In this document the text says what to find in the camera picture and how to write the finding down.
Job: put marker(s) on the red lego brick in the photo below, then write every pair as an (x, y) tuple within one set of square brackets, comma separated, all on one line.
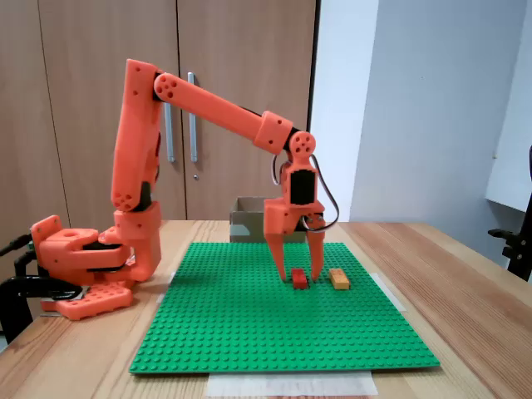
[(299, 280)]

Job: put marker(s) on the open cardboard box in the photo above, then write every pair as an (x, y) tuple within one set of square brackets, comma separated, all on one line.
[(249, 216)]

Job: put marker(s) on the yellow lego brick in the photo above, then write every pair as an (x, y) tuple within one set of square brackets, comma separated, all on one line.
[(339, 279)]

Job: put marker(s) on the green lego baseplate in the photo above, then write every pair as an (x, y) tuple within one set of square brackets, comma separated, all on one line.
[(249, 324)]

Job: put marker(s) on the masking tape strip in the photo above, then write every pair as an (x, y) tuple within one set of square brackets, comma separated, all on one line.
[(392, 295), (291, 384), (166, 291)]

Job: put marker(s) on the brown wooden cabinet door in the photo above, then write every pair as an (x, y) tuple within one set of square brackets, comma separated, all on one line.
[(21, 83), (83, 41), (249, 41)]

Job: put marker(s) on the black chair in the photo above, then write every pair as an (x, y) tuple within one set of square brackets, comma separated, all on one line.
[(517, 253)]

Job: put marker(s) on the white board panel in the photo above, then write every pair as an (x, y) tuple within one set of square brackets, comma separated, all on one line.
[(515, 166)]

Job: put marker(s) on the black table clamp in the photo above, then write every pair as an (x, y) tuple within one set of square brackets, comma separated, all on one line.
[(12, 307)]

